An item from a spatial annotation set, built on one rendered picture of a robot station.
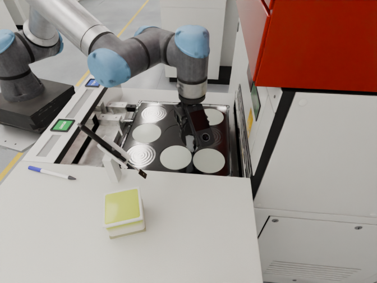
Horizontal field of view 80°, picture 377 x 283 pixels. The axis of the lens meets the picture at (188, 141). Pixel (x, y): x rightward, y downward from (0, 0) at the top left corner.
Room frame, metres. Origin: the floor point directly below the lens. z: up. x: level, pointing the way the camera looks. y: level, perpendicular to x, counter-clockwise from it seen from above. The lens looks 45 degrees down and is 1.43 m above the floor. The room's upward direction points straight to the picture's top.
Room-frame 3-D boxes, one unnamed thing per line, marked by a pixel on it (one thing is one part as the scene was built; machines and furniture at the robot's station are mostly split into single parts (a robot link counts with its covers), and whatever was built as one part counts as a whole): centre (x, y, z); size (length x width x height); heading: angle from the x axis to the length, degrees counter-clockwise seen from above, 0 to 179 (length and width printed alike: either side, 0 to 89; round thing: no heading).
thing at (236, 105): (0.57, -0.18, 0.89); 0.44 x 0.02 x 0.10; 175
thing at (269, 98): (0.74, -0.21, 1.02); 0.82 x 0.03 x 0.40; 175
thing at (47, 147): (0.67, 0.39, 0.89); 0.55 x 0.09 x 0.14; 175
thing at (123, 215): (0.23, 0.13, 1.00); 0.07 x 0.07 x 0.07; 14
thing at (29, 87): (0.82, 0.69, 0.96); 0.15 x 0.15 x 0.10
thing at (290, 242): (0.71, -0.55, 0.41); 0.82 x 0.71 x 0.82; 175
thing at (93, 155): (0.58, 0.30, 0.87); 0.36 x 0.08 x 0.03; 175
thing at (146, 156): (0.57, 0.03, 0.90); 0.34 x 0.34 x 0.01; 85
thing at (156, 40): (0.55, 0.08, 1.21); 0.11 x 0.11 x 0.08; 55
